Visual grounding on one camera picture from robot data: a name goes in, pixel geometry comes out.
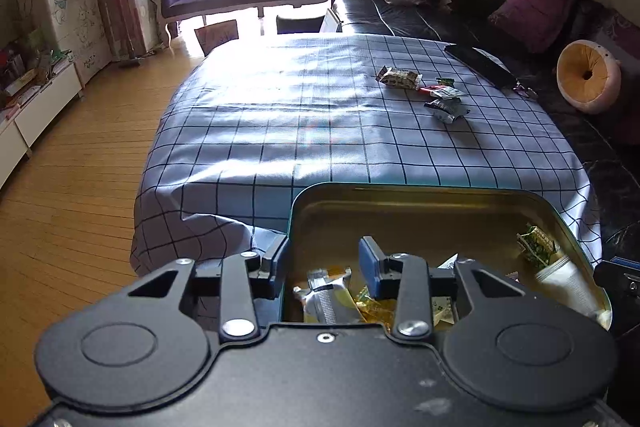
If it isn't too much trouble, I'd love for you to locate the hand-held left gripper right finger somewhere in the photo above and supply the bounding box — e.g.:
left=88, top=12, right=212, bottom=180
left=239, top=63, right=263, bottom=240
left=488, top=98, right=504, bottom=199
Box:
left=358, top=236, right=543, bottom=341

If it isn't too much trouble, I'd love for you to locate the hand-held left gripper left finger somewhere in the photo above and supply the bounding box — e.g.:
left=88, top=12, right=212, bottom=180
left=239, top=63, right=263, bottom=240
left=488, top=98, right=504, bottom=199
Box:
left=107, top=235, right=292, bottom=342

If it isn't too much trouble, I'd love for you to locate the gold candy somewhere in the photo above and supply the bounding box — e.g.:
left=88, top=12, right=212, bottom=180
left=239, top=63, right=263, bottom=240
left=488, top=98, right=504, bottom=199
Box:
left=353, top=286, right=397, bottom=324

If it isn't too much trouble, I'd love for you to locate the white grey snack pouch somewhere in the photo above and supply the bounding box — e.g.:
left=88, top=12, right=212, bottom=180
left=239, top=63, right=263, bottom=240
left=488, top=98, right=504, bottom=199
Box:
left=534, top=256, right=610, bottom=325

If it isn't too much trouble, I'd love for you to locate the silver gold snack bar packet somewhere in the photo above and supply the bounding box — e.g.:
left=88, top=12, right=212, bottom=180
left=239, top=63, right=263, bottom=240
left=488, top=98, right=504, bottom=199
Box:
left=292, top=268, right=354, bottom=326

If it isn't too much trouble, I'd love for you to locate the gold rectangular tin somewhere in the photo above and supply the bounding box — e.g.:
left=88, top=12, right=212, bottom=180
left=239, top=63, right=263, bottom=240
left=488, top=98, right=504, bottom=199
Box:
left=280, top=182, right=614, bottom=333

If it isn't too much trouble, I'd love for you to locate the green yellow snack packet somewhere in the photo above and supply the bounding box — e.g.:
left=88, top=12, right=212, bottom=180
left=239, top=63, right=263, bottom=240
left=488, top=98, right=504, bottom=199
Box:
left=516, top=224, right=559, bottom=266

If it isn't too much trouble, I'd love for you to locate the checked tablecloth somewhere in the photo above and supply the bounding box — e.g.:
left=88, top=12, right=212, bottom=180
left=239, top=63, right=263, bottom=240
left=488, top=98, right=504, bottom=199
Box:
left=130, top=32, right=602, bottom=279

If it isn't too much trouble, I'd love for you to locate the round plush cushion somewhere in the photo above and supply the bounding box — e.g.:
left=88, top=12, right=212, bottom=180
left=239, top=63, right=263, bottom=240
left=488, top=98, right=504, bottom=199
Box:
left=556, top=39, right=623, bottom=116

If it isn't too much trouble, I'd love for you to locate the brown snack packet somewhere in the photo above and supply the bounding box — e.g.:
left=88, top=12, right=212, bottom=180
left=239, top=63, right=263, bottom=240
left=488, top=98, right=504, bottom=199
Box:
left=375, top=66, right=423, bottom=90

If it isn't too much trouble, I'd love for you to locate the white green snack packet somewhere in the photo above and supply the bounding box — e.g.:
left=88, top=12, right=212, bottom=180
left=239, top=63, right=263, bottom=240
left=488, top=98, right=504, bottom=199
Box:
left=417, top=77, right=467, bottom=100

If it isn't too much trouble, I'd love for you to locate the dark chair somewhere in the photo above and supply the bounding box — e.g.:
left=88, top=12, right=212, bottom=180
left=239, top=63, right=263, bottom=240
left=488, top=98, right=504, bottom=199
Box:
left=193, top=19, right=241, bottom=56
left=275, top=14, right=324, bottom=36

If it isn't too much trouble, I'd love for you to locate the black remote control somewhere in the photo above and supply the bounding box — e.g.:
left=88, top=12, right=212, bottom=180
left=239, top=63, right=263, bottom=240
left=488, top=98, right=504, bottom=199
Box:
left=444, top=44, right=519, bottom=88

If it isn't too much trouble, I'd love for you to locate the purple pillow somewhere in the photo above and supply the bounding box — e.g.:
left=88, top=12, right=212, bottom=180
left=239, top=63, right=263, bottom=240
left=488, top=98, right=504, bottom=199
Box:
left=487, top=0, right=584, bottom=54

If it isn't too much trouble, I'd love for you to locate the low white cabinet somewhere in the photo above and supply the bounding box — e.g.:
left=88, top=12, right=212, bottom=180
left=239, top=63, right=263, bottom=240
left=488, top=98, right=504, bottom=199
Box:
left=0, top=57, right=85, bottom=190

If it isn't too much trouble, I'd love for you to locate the upright vacuum cleaner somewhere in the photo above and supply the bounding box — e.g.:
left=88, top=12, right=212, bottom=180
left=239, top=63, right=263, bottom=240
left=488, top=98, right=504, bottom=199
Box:
left=97, top=0, right=145, bottom=68

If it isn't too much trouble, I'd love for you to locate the white cartoon print cabinet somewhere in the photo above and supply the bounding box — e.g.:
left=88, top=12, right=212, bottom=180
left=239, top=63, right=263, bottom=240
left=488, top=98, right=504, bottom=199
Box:
left=13, top=0, right=113, bottom=82

